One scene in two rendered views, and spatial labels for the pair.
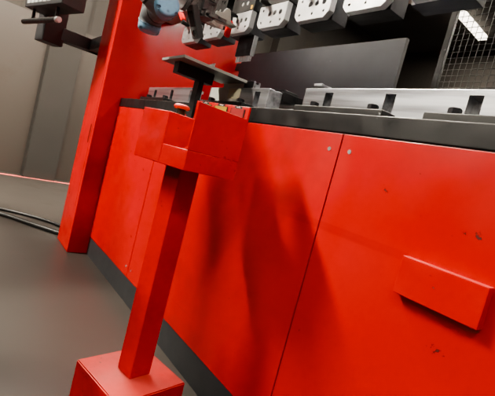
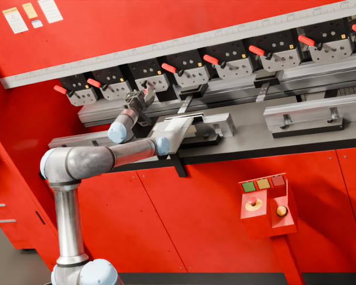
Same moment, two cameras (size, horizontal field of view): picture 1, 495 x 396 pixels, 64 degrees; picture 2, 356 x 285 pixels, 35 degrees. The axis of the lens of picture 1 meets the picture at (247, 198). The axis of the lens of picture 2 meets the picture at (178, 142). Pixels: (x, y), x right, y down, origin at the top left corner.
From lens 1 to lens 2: 1.89 m
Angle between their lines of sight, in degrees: 30
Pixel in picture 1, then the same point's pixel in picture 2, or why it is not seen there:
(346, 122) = (333, 145)
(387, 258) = not seen: outside the picture
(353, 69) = not seen: hidden behind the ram
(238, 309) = (317, 241)
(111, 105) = (39, 186)
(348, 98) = (303, 114)
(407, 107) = (347, 111)
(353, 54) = not seen: hidden behind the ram
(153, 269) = (294, 270)
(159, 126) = (262, 222)
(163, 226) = (287, 252)
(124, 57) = (16, 146)
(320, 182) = (334, 173)
